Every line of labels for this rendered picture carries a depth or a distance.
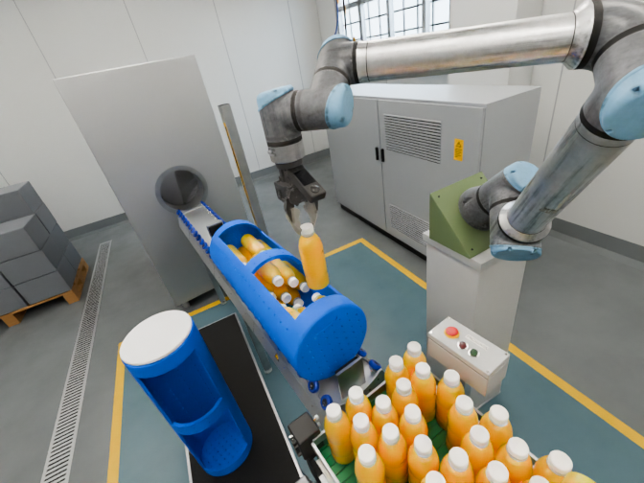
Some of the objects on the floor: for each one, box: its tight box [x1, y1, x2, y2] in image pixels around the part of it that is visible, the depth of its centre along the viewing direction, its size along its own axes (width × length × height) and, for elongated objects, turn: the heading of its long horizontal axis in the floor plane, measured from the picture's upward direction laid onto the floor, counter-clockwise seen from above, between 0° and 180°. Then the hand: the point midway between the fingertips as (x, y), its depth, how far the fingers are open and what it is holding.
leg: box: [242, 317, 272, 374], centre depth 214 cm, size 6×6×63 cm
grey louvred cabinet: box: [327, 83, 541, 262], centre depth 319 cm, size 54×215×145 cm, turn 42°
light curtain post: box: [218, 104, 269, 237], centre depth 236 cm, size 6×6×170 cm
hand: (307, 228), depth 92 cm, fingers closed on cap, 4 cm apart
